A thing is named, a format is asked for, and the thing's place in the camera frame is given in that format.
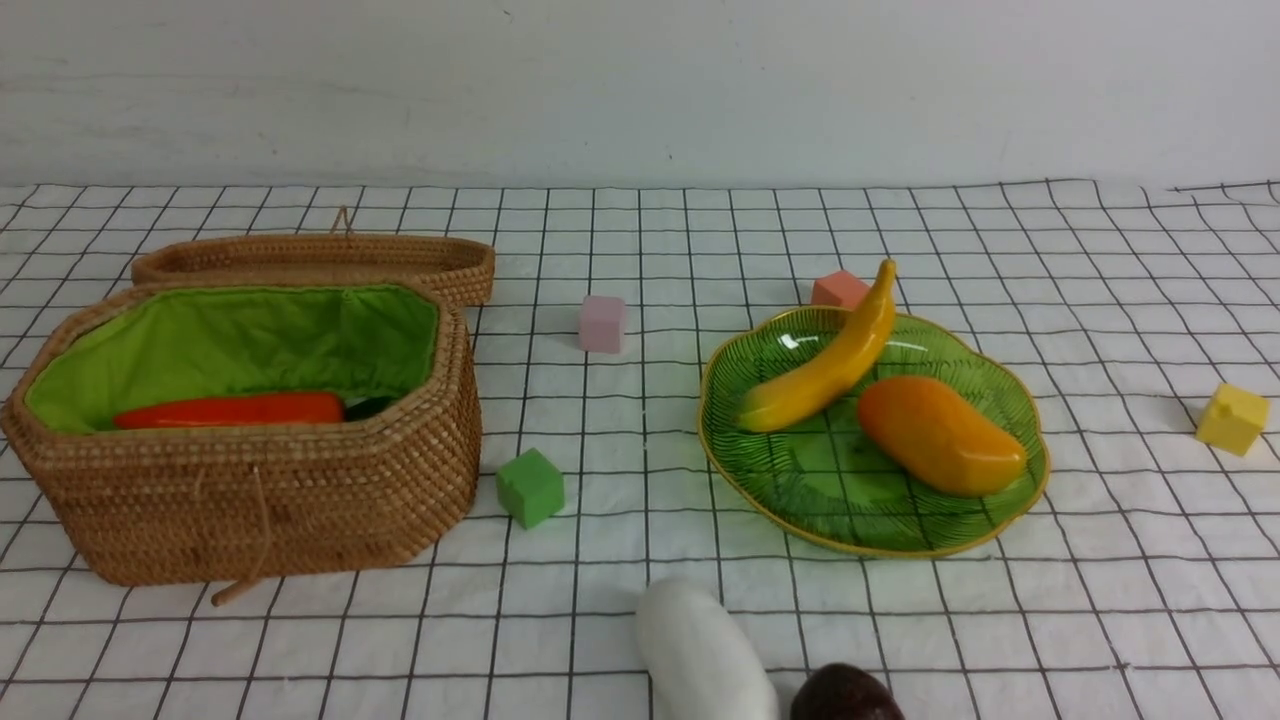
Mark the yellow toy banana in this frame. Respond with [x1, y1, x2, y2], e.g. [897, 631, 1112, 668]
[739, 258, 897, 433]

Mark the white toy radish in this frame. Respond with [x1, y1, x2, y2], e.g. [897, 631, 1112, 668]
[635, 577, 780, 719]

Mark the green foam cube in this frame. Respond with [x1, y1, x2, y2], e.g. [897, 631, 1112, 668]
[495, 448, 566, 530]

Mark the white grid tablecloth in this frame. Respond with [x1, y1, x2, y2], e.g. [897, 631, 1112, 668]
[1, 179, 1279, 719]

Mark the orange toy mango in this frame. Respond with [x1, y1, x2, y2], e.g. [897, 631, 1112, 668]
[856, 375, 1027, 498]

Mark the pink foam cube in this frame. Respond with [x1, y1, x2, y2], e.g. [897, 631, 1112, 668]
[579, 295, 627, 354]

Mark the wicker basket lid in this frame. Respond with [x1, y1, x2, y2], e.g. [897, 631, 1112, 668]
[131, 208, 497, 306]

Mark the green glass plate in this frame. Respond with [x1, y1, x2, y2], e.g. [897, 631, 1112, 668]
[698, 306, 1052, 559]

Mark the orange foam cube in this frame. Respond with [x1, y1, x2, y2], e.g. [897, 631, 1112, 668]
[809, 270, 870, 309]

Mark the wicker basket green lining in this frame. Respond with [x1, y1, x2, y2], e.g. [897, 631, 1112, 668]
[3, 281, 485, 607]

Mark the yellow foam cube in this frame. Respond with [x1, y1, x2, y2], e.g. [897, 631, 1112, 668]
[1196, 383, 1270, 457]

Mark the orange toy carrot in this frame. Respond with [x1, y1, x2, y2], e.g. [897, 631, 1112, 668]
[113, 392, 396, 430]

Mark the dark brown toy avocado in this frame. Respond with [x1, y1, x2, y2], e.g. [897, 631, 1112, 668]
[788, 664, 905, 720]

